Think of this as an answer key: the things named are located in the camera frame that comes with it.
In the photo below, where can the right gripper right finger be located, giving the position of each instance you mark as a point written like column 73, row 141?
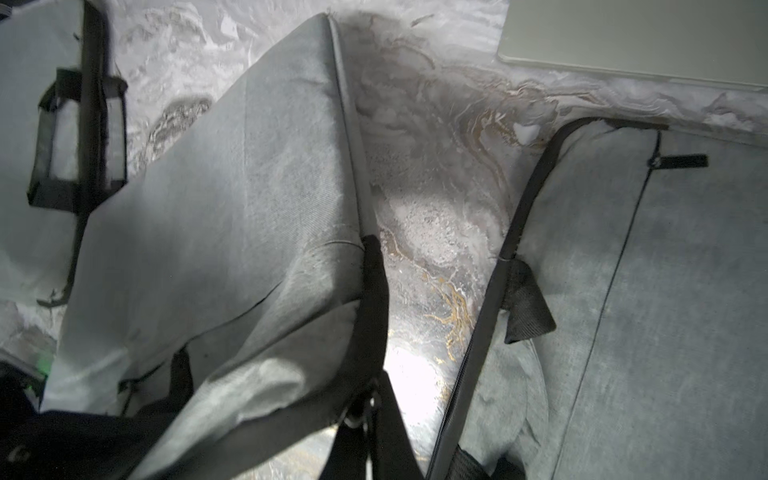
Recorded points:
column 391, row 452

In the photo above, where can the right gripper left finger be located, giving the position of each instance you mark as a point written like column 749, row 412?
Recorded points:
column 348, row 457

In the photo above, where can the grey zippered laptop bag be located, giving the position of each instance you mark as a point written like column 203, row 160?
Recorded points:
column 623, row 334

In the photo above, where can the silver laptop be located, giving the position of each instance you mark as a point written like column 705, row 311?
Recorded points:
column 721, row 43

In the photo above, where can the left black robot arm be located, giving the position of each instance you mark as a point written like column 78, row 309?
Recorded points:
column 60, row 438

